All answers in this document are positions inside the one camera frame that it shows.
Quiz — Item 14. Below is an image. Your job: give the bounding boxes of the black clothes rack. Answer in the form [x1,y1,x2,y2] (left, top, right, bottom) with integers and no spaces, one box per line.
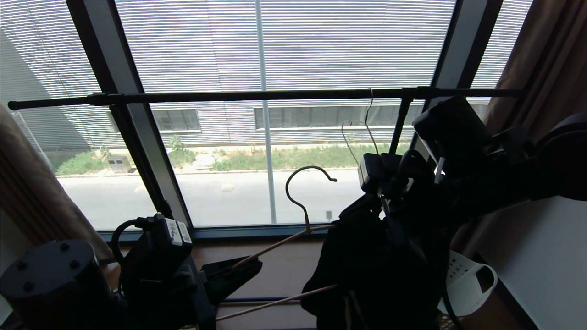
[7,86,524,330]

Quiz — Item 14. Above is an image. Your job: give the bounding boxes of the window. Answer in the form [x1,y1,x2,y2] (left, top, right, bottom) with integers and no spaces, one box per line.
[0,0,535,241]

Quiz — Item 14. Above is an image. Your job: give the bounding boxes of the black cable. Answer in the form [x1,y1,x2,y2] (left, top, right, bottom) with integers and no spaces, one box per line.
[111,217,154,266]

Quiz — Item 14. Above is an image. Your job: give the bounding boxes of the pink clothes hanger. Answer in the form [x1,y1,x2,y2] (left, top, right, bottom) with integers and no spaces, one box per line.
[216,165,340,321]
[341,88,380,166]

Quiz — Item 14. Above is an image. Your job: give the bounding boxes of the brown curtain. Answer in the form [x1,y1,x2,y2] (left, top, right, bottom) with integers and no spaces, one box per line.
[452,0,587,257]
[0,104,114,271]

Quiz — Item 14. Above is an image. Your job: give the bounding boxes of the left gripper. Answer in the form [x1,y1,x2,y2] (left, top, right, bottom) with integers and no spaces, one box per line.
[151,265,221,330]

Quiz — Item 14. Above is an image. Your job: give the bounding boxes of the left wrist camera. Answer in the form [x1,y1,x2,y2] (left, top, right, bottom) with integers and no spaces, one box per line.
[124,213,194,294]

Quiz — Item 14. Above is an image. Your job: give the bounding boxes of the black garment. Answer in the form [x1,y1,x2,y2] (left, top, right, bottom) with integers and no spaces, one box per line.
[300,213,452,330]

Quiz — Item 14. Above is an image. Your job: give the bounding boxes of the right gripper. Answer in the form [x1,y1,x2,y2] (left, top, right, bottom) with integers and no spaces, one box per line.
[339,186,429,232]

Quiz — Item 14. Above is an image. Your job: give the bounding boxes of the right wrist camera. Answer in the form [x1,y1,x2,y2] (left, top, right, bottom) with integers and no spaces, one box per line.
[357,153,404,194]

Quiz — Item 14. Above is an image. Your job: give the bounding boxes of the white laundry basket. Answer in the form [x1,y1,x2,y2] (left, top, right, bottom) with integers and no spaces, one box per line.
[436,250,498,330]

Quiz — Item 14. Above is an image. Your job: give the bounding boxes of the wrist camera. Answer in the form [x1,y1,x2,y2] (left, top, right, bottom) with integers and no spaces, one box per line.
[124,213,194,294]
[357,153,404,194]

